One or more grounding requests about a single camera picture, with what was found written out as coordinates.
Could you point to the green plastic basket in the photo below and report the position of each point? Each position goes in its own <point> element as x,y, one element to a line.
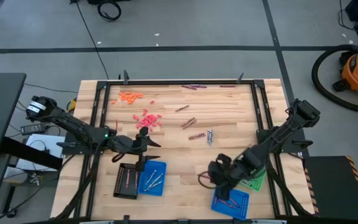
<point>255,183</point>

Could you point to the black plastic basket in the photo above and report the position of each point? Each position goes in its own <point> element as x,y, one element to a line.
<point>120,186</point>

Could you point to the black power adapter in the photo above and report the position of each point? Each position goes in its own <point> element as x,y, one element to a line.
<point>33,128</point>

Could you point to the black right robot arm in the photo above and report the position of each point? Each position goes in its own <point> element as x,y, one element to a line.
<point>275,137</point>

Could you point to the black ramp with hazard stripes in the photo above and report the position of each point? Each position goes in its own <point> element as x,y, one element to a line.
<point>331,186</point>

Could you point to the small metal parts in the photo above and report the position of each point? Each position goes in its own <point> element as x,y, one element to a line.
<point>34,179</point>

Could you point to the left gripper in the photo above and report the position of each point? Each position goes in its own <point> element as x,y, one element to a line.
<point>135,144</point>

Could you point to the white box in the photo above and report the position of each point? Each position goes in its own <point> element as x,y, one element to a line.
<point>39,146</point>

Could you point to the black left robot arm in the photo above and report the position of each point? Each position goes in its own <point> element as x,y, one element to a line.
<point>70,123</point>

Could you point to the black frame clamp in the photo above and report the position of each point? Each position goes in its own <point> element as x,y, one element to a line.
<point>240,77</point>
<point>125,77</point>

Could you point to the blue plastic basket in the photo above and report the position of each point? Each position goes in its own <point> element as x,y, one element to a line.
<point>241,208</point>
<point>160,165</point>

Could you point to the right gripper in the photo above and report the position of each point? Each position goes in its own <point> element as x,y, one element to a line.
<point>224,171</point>

